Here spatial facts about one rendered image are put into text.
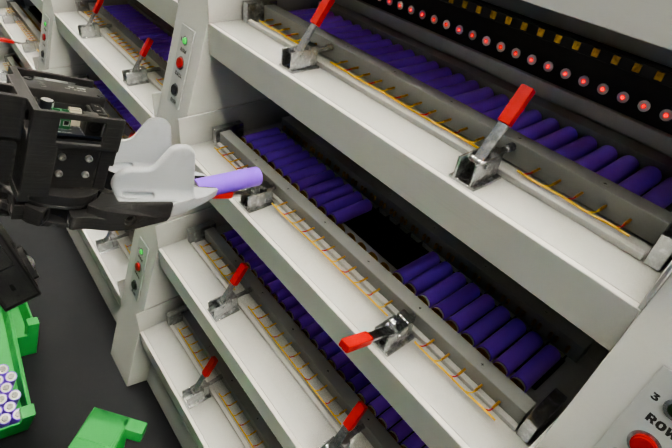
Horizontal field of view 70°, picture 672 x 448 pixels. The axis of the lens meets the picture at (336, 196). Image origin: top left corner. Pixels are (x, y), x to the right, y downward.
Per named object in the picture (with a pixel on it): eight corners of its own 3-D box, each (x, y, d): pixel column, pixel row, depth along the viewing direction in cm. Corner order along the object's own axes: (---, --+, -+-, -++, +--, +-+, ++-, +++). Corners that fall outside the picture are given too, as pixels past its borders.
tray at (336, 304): (485, 512, 42) (523, 461, 36) (182, 171, 77) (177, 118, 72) (595, 390, 53) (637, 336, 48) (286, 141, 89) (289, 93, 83)
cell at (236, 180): (251, 166, 46) (186, 179, 42) (261, 166, 45) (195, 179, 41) (254, 185, 46) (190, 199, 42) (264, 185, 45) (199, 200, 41)
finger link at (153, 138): (221, 132, 41) (113, 122, 34) (201, 191, 43) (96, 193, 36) (202, 116, 43) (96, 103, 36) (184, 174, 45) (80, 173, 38)
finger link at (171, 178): (247, 159, 38) (127, 144, 32) (225, 221, 40) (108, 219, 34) (231, 141, 40) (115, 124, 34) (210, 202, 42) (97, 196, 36)
